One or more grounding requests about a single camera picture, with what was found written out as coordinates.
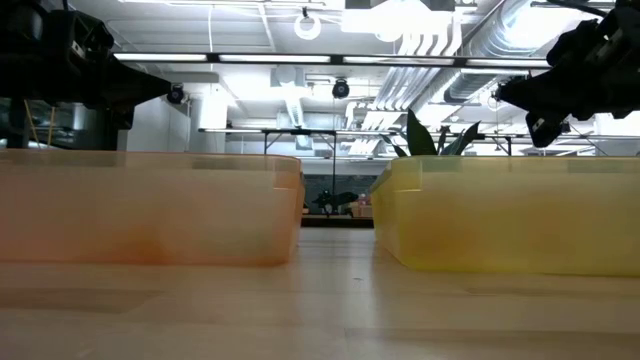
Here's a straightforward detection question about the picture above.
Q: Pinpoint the white ring lamp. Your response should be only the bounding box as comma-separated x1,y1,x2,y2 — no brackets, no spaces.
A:
293,7,323,42

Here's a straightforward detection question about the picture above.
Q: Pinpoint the distant cardboard box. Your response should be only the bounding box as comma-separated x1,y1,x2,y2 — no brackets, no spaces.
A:
349,193,377,219

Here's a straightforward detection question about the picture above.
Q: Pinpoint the translucent orange plastic bin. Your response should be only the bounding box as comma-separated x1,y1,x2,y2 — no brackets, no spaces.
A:
0,148,306,267

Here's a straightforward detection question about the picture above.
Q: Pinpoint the green snake plant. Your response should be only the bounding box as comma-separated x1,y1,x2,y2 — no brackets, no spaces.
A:
384,108,482,160

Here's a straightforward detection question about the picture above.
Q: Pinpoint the black overhead frame bar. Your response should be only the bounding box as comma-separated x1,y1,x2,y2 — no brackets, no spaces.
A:
113,51,551,69

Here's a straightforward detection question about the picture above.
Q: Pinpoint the white light bar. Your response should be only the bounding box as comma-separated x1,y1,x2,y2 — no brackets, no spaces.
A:
113,52,209,63
342,55,455,66
218,53,332,64
465,57,550,69

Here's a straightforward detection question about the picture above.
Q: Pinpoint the yellow cable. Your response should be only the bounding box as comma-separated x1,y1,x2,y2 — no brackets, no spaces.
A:
21,97,57,147

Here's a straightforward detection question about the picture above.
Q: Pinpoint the translucent yellow plastic bin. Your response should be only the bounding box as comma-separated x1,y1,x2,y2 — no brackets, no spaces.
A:
369,154,640,277

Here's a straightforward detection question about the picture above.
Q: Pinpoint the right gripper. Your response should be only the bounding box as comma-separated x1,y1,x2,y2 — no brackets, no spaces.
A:
494,4,640,148

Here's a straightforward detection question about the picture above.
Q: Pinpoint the black aluminium table frame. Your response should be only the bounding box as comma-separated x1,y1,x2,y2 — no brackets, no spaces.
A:
301,214,376,230

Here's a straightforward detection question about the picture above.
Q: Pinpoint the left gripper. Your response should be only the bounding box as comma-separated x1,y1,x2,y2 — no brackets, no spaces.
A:
0,0,171,131

